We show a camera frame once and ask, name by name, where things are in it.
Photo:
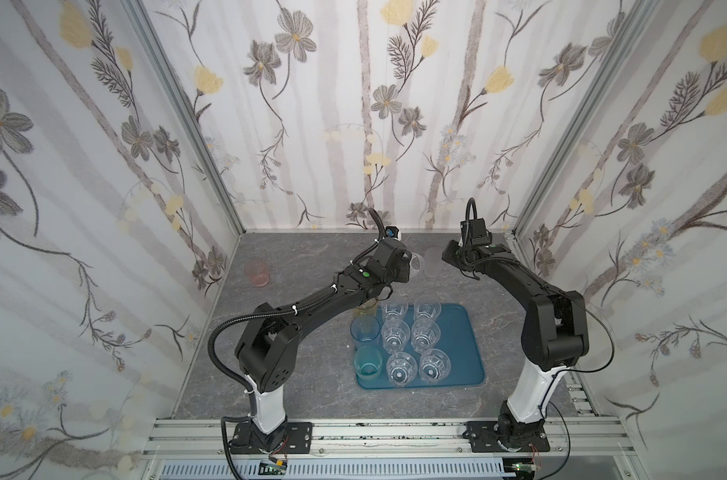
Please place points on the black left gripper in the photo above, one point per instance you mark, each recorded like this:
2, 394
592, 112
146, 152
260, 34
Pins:
400, 264

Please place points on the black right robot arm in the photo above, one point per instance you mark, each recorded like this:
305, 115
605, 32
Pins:
554, 337

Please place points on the green frosted glass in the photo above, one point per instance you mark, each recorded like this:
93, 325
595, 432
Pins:
368, 363

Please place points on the pink transparent glass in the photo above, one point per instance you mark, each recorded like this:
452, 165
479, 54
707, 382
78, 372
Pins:
257, 273

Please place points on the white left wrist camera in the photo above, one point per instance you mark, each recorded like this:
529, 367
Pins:
394, 232

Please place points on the white slotted cable duct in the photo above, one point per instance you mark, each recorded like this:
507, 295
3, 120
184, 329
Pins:
398, 468

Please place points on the clear faceted glass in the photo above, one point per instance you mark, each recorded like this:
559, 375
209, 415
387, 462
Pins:
401, 369
394, 310
396, 336
427, 307
425, 335

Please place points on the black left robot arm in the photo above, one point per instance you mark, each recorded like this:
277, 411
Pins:
267, 350

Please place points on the teal plastic tray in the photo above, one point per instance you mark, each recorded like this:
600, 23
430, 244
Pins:
457, 341

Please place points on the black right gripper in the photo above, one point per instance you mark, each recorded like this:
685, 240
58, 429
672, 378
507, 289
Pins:
454, 255

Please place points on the blue frosted glass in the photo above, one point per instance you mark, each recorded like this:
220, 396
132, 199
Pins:
365, 331

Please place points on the white frosted glass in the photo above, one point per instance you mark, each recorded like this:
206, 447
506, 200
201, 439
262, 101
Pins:
433, 262
434, 366

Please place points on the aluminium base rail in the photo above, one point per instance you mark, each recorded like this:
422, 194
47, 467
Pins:
579, 447

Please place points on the yellow transparent glass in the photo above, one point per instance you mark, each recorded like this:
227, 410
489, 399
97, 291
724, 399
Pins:
368, 308

